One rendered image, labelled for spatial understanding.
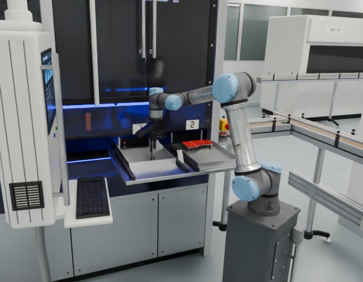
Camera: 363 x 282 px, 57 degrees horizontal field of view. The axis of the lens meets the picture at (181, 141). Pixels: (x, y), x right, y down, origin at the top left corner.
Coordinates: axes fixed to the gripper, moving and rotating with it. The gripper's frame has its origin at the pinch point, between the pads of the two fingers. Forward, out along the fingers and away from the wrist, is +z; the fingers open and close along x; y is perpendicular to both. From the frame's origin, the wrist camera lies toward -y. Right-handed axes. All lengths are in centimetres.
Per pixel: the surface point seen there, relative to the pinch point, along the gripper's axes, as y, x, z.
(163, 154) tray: 10.2, 9.8, 5.1
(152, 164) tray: -1.5, -6.6, 4.0
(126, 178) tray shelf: -18.3, -16.5, 5.5
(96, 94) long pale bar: -26.6, 12.0, -31.0
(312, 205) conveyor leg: 127, 3, 56
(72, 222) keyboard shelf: -45, -37, 13
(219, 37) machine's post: 48, 19, -62
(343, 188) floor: 243, 74, 93
